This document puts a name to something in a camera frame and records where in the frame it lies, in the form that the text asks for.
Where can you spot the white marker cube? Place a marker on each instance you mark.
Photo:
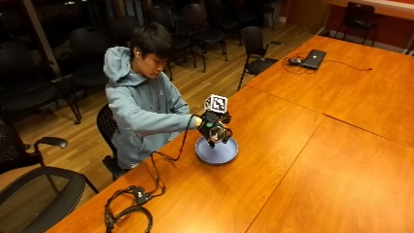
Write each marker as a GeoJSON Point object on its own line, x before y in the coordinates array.
{"type": "Point", "coordinates": [217, 103]}

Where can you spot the black laptop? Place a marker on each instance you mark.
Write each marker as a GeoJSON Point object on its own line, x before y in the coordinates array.
{"type": "Point", "coordinates": [313, 59]}

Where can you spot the black mesh office chair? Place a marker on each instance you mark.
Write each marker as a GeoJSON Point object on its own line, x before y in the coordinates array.
{"type": "Point", "coordinates": [255, 55]}
{"type": "Point", "coordinates": [17, 149]}
{"type": "Point", "coordinates": [105, 129]}
{"type": "Point", "coordinates": [358, 17]}
{"type": "Point", "coordinates": [60, 194]}

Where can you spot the clear glass cup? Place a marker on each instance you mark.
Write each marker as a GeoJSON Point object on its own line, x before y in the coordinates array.
{"type": "Point", "coordinates": [217, 133]}

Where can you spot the white counter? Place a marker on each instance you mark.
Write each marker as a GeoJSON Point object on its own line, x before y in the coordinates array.
{"type": "Point", "coordinates": [379, 8]}

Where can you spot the the person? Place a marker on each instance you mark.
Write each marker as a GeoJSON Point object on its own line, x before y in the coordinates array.
{"type": "Point", "coordinates": [142, 106]}

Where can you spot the row of black chairs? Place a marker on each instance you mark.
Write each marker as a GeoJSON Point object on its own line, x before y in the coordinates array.
{"type": "Point", "coordinates": [88, 55]}

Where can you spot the blue round plate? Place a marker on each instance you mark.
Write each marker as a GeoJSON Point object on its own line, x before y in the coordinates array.
{"type": "Point", "coordinates": [217, 153]}

